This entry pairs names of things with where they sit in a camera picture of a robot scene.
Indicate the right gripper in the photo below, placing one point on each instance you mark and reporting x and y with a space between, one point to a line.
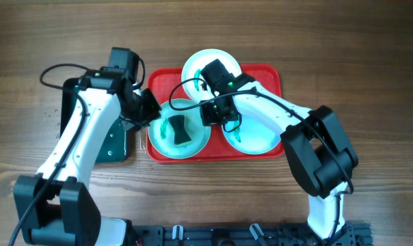
207 119

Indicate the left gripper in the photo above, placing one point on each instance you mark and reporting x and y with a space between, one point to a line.
150 111

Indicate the white plate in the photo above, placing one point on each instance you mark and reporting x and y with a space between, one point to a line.
250 136
196 63
161 134

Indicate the green yellow sponge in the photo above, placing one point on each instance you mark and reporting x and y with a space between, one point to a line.
177 122

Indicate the white plate top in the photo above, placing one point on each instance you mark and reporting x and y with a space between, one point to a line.
196 63

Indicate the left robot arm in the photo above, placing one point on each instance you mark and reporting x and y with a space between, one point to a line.
54 206

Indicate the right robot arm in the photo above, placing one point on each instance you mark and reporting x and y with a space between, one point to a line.
320 155

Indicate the red plastic tray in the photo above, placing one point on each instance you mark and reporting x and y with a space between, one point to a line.
163 80

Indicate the black water tray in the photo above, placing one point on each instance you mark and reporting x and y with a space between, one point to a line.
116 143

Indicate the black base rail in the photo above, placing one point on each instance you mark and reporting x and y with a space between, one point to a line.
293 234

